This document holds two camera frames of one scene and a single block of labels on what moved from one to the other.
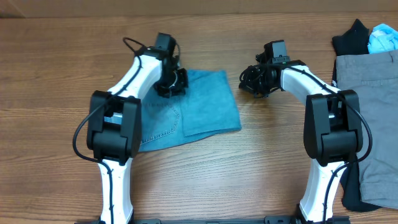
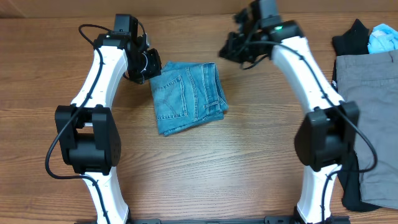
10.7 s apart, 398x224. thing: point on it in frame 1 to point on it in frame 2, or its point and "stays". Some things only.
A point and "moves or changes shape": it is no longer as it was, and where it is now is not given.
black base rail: [268, 219] stays
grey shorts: [370, 80] stays
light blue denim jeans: [206, 107] moves or changes shape
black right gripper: [253, 81] to [232, 50]
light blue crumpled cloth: [383, 39] stays
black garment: [354, 40] stays
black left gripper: [178, 89] to [153, 71]
